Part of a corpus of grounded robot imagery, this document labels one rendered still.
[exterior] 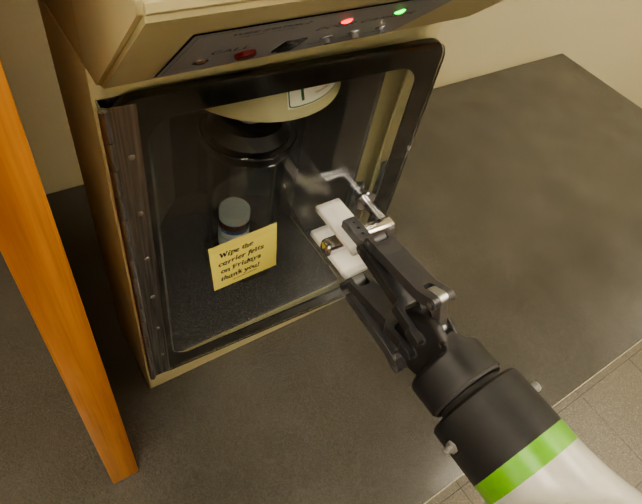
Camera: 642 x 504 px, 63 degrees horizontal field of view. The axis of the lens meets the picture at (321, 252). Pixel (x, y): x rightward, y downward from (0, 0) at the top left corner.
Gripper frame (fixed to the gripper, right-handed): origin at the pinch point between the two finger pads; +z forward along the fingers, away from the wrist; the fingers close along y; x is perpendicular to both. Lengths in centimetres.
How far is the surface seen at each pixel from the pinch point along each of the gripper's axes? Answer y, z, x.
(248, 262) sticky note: -4.0, 4.0, 8.7
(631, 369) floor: -121, -29, -143
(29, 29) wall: 0, 49, 18
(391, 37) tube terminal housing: 18.7, 5.6, -5.2
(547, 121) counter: -27, 24, -84
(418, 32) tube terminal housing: 18.7, 5.6, -8.4
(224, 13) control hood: 29.8, -5.5, 16.9
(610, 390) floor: -121, -30, -128
